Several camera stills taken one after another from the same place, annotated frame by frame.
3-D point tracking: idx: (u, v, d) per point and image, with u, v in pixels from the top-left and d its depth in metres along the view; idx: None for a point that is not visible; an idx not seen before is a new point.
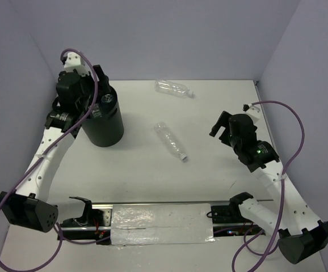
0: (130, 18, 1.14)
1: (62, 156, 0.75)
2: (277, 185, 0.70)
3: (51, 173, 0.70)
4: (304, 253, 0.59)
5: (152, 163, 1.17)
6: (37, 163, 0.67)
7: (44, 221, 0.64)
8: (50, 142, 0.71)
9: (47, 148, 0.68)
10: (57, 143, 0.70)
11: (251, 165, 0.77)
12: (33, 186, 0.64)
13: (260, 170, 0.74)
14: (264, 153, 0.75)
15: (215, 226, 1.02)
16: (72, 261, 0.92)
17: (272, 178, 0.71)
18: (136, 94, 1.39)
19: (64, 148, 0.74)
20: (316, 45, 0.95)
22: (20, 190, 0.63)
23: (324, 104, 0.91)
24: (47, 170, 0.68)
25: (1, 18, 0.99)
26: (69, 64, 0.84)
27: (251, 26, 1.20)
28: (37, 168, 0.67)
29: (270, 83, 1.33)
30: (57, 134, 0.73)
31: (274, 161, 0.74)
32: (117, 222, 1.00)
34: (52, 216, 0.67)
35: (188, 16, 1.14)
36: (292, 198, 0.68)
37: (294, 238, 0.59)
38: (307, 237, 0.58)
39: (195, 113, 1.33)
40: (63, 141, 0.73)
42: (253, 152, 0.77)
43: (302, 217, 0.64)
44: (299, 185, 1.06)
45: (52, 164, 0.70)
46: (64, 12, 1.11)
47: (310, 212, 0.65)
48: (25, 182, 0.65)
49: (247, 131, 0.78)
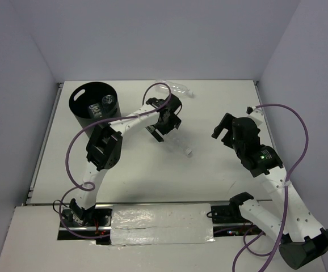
0: (130, 18, 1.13)
1: (143, 126, 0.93)
2: (280, 192, 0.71)
3: (133, 131, 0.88)
4: (305, 260, 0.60)
5: (154, 163, 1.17)
6: (132, 117, 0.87)
7: (111, 157, 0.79)
8: (145, 111, 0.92)
9: (144, 113, 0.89)
10: (148, 114, 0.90)
11: (254, 170, 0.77)
12: (122, 128, 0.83)
13: (263, 175, 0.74)
14: (268, 159, 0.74)
15: (215, 226, 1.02)
16: (72, 262, 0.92)
17: (276, 185, 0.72)
18: (136, 94, 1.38)
19: (148, 122, 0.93)
20: (317, 46, 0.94)
22: (113, 126, 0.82)
23: (324, 106, 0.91)
24: (135, 126, 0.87)
25: (0, 17, 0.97)
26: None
27: (252, 26, 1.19)
28: (131, 120, 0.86)
29: (270, 83, 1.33)
30: (150, 110, 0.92)
31: (277, 167, 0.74)
32: (117, 221, 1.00)
34: (113, 160, 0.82)
35: (189, 16, 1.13)
36: (294, 203, 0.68)
37: (297, 244, 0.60)
38: (308, 245, 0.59)
39: (195, 113, 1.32)
40: (152, 116, 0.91)
42: (256, 157, 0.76)
43: (304, 225, 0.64)
44: (299, 185, 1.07)
45: (139, 125, 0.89)
46: (63, 11, 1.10)
47: (313, 219, 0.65)
48: (118, 122, 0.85)
49: (251, 135, 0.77)
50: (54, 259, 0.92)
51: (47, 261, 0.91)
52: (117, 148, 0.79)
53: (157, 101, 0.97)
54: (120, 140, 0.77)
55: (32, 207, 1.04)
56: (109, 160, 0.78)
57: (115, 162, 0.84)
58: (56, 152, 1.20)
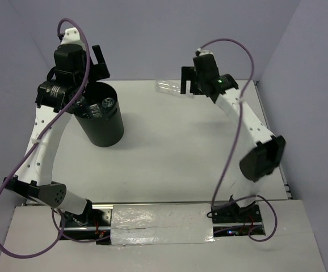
0: (129, 19, 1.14)
1: (58, 136, 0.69)
2: (235, 109, 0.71)
3: (50, 158, 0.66)
4: (257, 164, 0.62)
5: (153, 163, 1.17)
6: (33, 148, 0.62)
7: (51, 199, 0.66)
8: (43, 123, 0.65)
9: (42, 132, 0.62)
10: (51, 125, 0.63)
11: (214, 96, 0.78)
12: (33, 173, 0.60)
13: (221, 98, 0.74)
14: (226, 83, 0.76)
15: (215, 226, 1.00)
16: (72, 261, 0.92)
17: (231, 102, 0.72)
18: (135, 94, 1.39)
19: (61, 124, 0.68)
20: (317, 45, 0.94)
22: (20, 179, 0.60)
23: (324, 105, 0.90)
24: (45, 154, 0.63)
25: None
26: (67, 39, 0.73)
27: (250, 27, 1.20)
28: (35, 153, 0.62)
29: (270, 83, 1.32)
30: (50, 114, 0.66)
31: (234, 89, 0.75)
32: (117, 222, 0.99)
34: (60, 192, 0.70)
35: (188, 16, 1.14)
36: (249, 118, 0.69)
37: (249, 152, 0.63)
38: (260, 149, 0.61)
39: (194, 113, 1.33)
40: (59, 122, 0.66)
42: (215, 82, 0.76)
43: (256, 132, 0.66)
44: (299, 185, 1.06)
45: (50, 147, 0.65)
46: (63, 11, 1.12)
47: (265, 129, 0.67)
48: (25, 169, 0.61)
49: (210, 66, 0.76)
50: (54, 258, 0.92)
51: (47, 260, 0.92)
52: (50, 190, 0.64)
53: (47, 86, 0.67)
54: (41, 188, 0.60)
55: (32, 206, 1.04)
56: (51, 200, 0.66)
57: (63, 192, 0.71)
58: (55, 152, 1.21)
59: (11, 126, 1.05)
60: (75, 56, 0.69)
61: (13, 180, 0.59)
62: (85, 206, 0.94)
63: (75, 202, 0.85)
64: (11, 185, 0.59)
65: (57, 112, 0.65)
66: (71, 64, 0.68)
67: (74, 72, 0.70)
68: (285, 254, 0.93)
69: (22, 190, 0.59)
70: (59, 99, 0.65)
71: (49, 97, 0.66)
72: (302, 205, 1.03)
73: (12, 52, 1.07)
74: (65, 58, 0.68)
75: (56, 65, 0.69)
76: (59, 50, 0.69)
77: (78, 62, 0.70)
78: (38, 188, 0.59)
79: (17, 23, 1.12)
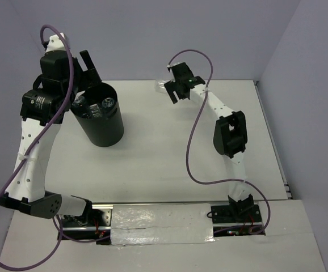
0: (129, 19, 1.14)
1: (50, 147, 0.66)
2: (203, 97, 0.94)
3: (42, 171, 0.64)
4: (225, 136, 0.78)
5: (152, 163, 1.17)
6: (21, 166, 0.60)
7: (46, 211, 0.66)
8: (30, 138, 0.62)
9: (29, 148, 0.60)
10: (38, 140, 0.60)
11: (188, 92, 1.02)
12: (24, 191, 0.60)
13: (192, 92, 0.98)
14: (194, 81, 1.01)
15: (215, 226, 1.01)
16: (72, 262, 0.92)
17: (199, 93, 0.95)
18: (135, 94, 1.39)
19: (51, 135, 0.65)
20: (317, 45, 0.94)
22: (12, 196, 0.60)
23: (324, 105, 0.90)
24: (34, 170, 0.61)
25: None
26: (51, 47, 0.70)
27: (249, 27, 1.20)
28: (24, 169, 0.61)
29: (270, 83, 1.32)
30: (36, 127, 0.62)
31: (201, 85, 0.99)
32: (117, 222, 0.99)
34: (55, 203, 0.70)
35: (188, 16, 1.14)
36: (214, 102, 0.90)
37: (216, 127, 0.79)
38: (222, 122, 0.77)
39: (194, 112, 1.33)
40: (47, 135, 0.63)
42: (186, 81, 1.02)
43: (219, 111, 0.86)
44: (299, 185, 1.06)
45: (40, 161, 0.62)
46: (62, 11, 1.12)
47: (227, 108, 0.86)
48: (16, 185, 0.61)
49: (183, 71, 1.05)
50: (54, 258, 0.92)
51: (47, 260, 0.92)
52: (44, 203, 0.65)
53: (33, 97, 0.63)
54: (33, 204, 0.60)
55: None
56: (46, 213, 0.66)
57: (58, 202, 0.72)
58: (55, 151, 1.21)
59: (11, 126, 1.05)
60: (63, 63, 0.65)
61: (3, 197, 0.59)
62: (85, 207, 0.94)
63: (74, 202, 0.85)
64: (3, 201, 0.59)
65: (44, 125, 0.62)
66: (59, 72, 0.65)
67: (61, 81, 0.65)
68: (285, 254, 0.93)
69: (15, 206, 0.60)
70: (46, 111, 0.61)
71: (34, 108, 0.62)
72: (302, 205, 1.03)
73: (11, 52, 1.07)
74: (52, 66, 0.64)
75: (42, 73, 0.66)
76: (46, 58, 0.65)
77: (66, 68, 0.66)
78: (31, 206, 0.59)
79: (16, 22, 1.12)
